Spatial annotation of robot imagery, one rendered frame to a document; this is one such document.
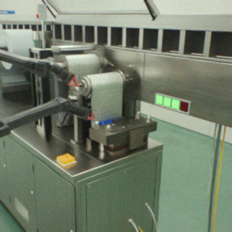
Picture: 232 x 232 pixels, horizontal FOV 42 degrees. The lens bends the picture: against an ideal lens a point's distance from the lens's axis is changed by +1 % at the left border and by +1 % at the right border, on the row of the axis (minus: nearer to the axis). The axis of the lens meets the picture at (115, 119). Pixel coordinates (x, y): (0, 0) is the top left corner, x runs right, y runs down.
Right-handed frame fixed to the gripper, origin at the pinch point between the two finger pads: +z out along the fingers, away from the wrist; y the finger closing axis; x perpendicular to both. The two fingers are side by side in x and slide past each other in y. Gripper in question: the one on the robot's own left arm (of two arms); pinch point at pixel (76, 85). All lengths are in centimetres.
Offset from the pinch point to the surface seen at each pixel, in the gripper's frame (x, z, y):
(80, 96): -4.0, 5.3, 0.7
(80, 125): -18.1, 17.0, -0.5
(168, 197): -27, 164, -22
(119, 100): 7.6, 27.6, 6.9
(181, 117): 90, 269, -140
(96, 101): -1.7, 12.5, 7.7
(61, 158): -39.7, 5.2, 18.1
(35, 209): -80, 36, -20
